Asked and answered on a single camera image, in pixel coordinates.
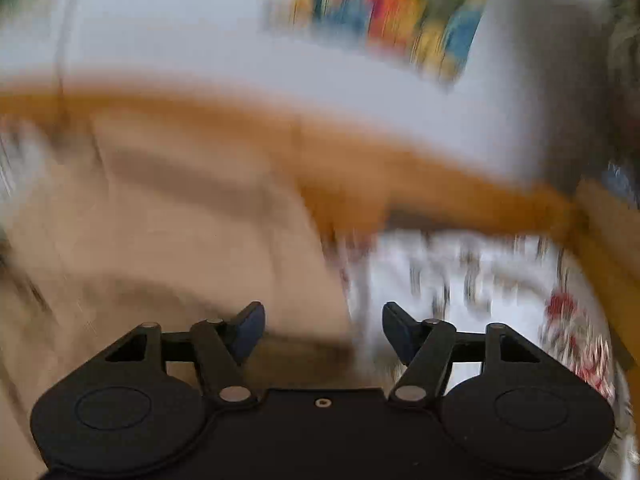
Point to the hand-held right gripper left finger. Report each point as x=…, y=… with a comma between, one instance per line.
x=248, y=327

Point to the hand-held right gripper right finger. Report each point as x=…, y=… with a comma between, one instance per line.
x=398, y=330

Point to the beige garment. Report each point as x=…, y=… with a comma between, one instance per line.
x=175, y=235

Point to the floral satin bedspread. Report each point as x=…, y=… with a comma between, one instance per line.
x=475, y=280

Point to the wooden bed frame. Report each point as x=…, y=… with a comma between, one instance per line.
x=350, y=160

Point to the colourful landscape wall poster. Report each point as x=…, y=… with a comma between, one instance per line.
x=395, y=5

